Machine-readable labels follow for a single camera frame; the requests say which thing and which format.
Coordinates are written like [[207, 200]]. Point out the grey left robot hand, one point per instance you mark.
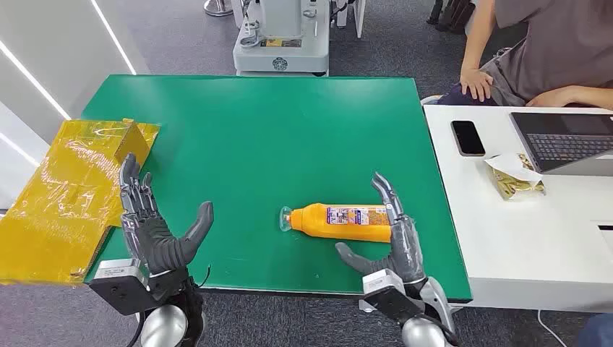
[[153, 244]]

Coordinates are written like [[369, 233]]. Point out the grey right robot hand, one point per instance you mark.
[[407, 249]]

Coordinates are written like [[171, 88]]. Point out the orange detergent bottle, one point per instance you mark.
[[335, 230]]

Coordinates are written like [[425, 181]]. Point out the white robot base machine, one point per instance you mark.
[[282, 48]]

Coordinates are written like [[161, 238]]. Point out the person's right forearm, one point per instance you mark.
[[479, 43]]

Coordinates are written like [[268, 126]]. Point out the person's left forearm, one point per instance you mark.
[[596, 96]]

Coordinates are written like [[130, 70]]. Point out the yellow tape-wrapped cardboard box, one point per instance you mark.
[[57, 201]]

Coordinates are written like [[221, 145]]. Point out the black smartphone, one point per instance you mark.
[[468, 138]]

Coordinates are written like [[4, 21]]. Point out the gold snack packet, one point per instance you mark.
[[515, 179]]

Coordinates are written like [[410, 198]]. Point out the white chair seat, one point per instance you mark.
[[430, 99]]

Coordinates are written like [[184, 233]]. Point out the person's right hand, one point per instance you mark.
[[476, 84]]

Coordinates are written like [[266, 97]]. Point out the person's hand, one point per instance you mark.
[[476, 84], [550, 98]]

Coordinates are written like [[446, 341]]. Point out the grey laptop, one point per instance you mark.
[[565, 143]]

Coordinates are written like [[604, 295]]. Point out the person's left hand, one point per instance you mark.
[[550, 98]]

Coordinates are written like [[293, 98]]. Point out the blue fabric object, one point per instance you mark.
[[598, 333]]

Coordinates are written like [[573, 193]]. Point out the white furniture panel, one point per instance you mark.
[[357, 16]]

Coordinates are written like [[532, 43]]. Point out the black chair base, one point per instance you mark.
[[450, 14]]

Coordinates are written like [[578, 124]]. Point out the chrome stand base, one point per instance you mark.
[[218, 7]]

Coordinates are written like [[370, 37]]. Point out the person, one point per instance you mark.
[[555, 43]]

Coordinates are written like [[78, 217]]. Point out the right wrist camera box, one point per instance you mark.
[[385, 294]]

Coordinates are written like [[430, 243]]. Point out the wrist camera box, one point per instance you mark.
[[119, 287], [385, 294]]

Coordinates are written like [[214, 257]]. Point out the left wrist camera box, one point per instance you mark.
[[119, 287]]

